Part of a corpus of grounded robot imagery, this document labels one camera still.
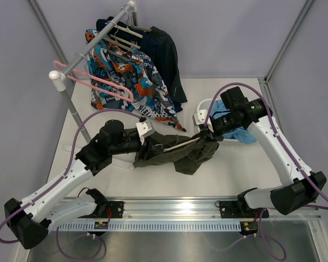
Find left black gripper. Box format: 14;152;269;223
110;136;163;161

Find olive green shorts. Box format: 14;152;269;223
133;132;219;175

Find light blue shorts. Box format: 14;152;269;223
219;108;247;145

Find beige wooden hanger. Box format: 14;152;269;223
163;137;200;153
118;27;143;39
103;35;140;51
118;23;152;32

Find patterned colourful shorts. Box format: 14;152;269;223
87;39;185;131

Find pink hanger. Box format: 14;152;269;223
53;59;134;102

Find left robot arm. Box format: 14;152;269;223
4;118;154;249

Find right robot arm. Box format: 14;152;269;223
193;82;327;217

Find navy blue shorts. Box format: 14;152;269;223
95;18;184;112

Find white perforated plastic basket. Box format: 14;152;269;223
197;99;257;145

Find metal clothes rack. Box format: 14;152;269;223
49;1;137;142

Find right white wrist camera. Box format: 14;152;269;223
192;109;208;132

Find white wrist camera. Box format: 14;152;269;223
136;121;155;145
192;109;208;132

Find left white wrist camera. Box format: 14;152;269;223
136;121;155;145

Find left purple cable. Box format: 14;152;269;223
0;108;143;243

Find purple cable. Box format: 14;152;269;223
203;81;328;212
0;108;143;243

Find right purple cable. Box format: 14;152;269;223
203;81;328;212

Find aluminium mounting rail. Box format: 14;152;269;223
54;198;322;233

